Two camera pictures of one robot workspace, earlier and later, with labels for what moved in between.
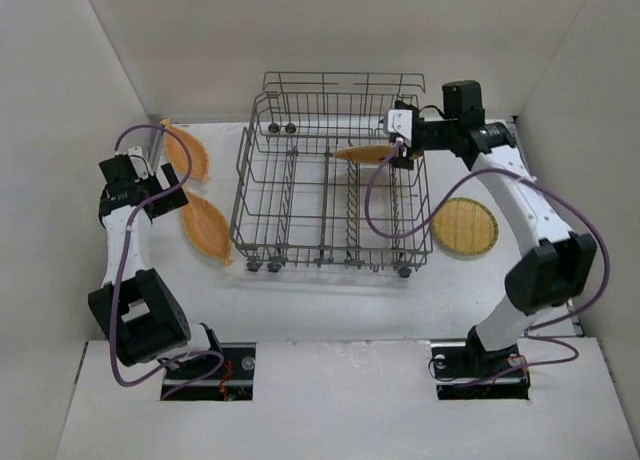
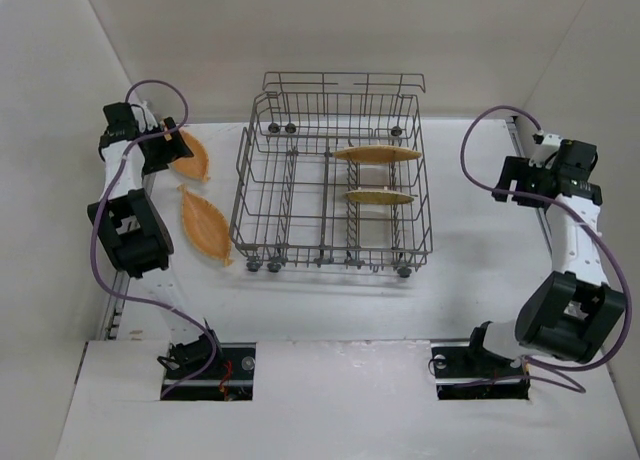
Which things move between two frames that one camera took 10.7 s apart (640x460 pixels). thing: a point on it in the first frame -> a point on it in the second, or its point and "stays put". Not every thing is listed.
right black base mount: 469,372 stays put
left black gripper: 171,191 -> 173,143
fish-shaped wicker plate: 207,228 stays put
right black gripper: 405,143 -> 507,178
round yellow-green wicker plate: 464,226 -> 378,196
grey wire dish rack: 298,206 stays put
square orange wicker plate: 366,154 stays put
